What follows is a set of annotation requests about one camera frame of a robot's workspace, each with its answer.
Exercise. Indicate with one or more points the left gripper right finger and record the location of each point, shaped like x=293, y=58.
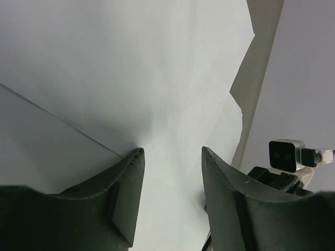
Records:
x=245, y=214

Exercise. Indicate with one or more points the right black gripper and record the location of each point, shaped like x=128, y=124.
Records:
x=293, y=183

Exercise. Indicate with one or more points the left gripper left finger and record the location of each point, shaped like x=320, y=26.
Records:
x=98, y=214

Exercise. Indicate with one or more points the white paper sheet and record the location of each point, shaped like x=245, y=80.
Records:
x=150, y=74
x=41, y=151

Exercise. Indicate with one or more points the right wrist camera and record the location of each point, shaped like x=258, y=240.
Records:
x=292, y=155

